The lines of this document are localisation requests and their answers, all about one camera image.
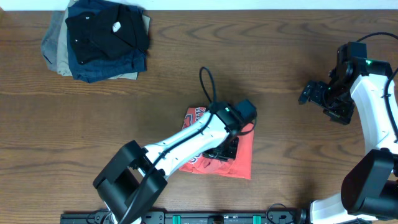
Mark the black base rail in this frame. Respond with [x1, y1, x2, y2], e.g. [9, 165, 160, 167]
[60, 208, 310, 224]

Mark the navy blue folded garment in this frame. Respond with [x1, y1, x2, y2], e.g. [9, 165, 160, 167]
[67, 0, 148, 83]

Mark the black folded shirt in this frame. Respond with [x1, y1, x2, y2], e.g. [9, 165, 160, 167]
[66, 4, 149, 65]

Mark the red t-shirt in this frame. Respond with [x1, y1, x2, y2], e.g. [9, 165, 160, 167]
[178, 106, 255, 180]

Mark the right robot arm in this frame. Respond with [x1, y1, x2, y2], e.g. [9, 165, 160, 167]
[298, 42, 397, 223]

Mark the beige folded garment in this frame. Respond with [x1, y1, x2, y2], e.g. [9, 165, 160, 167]
[57, 0, 150, 80]

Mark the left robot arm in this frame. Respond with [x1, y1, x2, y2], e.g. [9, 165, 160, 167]
[93, 100, 257, 223]

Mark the grey folded garment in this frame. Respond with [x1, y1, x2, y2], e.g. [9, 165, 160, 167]
[40, 11, 64, 72]

